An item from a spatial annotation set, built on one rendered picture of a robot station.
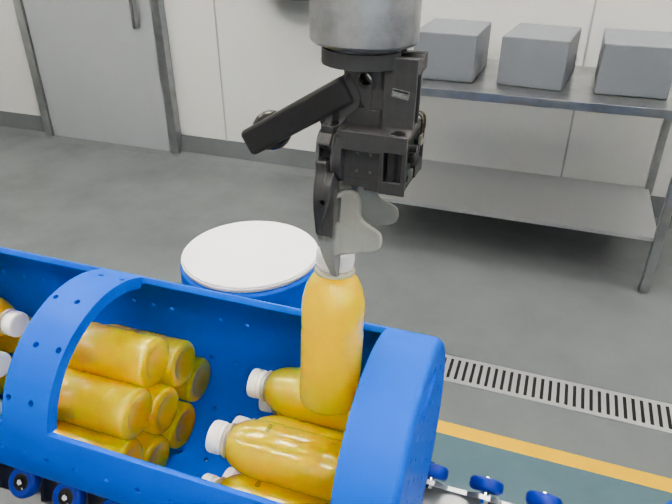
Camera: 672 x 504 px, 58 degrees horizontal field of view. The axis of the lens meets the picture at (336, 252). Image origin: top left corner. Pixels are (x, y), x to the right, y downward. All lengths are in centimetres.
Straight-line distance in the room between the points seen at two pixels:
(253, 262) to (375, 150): 73
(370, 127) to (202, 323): 51
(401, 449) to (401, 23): 38
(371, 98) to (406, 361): 28
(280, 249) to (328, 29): 81
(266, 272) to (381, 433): 62
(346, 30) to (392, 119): 8
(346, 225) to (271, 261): 67
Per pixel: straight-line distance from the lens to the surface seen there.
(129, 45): 474
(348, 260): 60
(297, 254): 123
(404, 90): 51
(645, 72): 306
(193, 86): 458
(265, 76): 428
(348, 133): 52
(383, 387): 63
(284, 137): 56
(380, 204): 60
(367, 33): 49
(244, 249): 126
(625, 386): 271
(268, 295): 115
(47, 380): 78
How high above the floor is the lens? 165
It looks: 30 degrees down
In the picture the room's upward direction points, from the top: straight up
